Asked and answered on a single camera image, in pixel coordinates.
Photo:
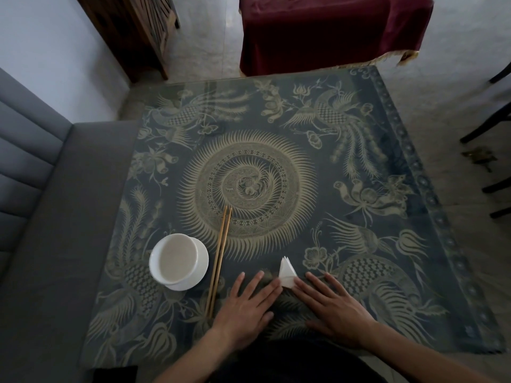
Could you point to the person's left hand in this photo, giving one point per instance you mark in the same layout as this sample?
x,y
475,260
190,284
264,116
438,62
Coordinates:
x,y
245,315

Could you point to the person's right hand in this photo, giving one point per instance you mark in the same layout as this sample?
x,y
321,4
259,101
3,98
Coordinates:
x,y
339,315

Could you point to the white paper napkin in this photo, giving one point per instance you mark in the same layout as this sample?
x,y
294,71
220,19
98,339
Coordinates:
x,y
286,275

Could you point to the person's right forearm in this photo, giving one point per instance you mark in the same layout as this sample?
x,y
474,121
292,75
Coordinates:
x,y
419,359

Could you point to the person's black clothing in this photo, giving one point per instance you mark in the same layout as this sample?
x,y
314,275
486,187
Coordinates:
x,y
295,364

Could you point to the white saucer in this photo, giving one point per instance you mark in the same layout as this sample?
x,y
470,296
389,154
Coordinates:
x,y
203,265

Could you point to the white ceramic bowl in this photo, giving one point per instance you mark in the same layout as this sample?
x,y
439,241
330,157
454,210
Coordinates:
x,y
175,259

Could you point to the dark table leg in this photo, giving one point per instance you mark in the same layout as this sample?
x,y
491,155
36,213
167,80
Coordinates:
x,y
115,375

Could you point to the blue patterned tablecloth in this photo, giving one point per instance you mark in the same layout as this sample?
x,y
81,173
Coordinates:
x,y
331,163

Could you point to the grey upholstered sofa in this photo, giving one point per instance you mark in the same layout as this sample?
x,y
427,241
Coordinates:
x,y
48,251

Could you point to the brown debris on floor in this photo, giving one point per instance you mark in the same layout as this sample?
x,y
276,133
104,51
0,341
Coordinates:
x,y
478,154

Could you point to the dark red cloth table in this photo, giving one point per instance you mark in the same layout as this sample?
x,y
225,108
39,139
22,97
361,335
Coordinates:
x,y
331,31

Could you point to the dark wooden cabinet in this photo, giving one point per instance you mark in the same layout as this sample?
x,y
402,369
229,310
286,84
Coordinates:
x,y
119,31

